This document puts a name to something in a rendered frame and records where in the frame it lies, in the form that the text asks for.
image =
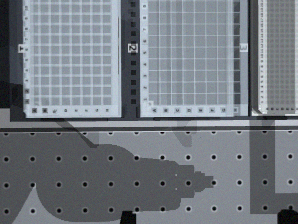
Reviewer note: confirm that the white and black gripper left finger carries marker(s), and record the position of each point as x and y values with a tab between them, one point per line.
128	217

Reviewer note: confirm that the white multi-well plate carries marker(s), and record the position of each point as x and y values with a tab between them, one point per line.
274	57

